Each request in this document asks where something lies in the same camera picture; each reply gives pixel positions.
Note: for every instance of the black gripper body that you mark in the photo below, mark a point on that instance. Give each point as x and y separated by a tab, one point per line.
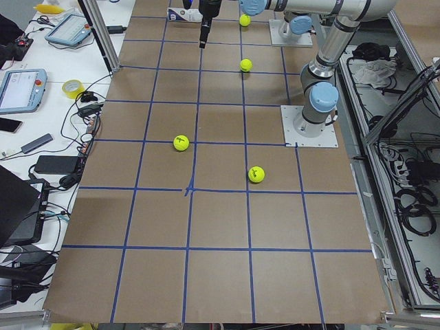
208	8

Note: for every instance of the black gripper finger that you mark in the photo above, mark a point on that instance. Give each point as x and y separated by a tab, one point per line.
204	32

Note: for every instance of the clear Wilson tennis ball can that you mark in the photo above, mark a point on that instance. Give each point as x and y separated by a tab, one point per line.
184	15

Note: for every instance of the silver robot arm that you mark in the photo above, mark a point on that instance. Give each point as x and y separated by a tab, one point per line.
348	16
292	28

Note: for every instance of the yellow tennis ball near base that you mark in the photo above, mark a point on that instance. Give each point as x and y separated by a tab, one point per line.
244	20

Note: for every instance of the yellow tennis ball centre back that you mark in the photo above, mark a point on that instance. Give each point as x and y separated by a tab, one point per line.
246	65

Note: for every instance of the yellow tennis ball far left side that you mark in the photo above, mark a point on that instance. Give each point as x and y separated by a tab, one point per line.
181	143

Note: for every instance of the yellow tennis ball front left side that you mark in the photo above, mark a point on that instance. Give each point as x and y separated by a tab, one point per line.
256	174

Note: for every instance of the teach pendant upper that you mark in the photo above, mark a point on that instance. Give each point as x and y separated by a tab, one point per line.
70	32

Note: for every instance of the teach pendant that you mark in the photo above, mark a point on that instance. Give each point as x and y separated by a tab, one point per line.
70	32
22	90

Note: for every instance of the yellow tape roll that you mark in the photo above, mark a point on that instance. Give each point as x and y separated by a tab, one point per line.
73	88

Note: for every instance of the scissors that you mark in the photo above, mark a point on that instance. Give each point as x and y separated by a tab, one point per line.
43	19

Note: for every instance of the white cloth rag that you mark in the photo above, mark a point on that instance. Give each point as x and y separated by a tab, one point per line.
376	73

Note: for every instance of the teach pendant lower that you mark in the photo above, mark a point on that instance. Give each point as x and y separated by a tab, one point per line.
22	90

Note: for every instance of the grey usb hub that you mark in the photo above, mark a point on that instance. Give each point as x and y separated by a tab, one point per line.
37	143

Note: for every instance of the black power adapter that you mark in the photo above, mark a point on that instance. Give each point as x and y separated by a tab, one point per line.
56	164

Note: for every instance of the black smartphone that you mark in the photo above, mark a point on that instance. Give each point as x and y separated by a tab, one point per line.
9	125

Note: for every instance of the black laptop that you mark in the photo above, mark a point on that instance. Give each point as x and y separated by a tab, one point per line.
23	203

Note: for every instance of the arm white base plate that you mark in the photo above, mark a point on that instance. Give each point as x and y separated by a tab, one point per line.
300	133
282	36

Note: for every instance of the aluminium frame post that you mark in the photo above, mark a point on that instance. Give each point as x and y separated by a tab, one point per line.
96	22

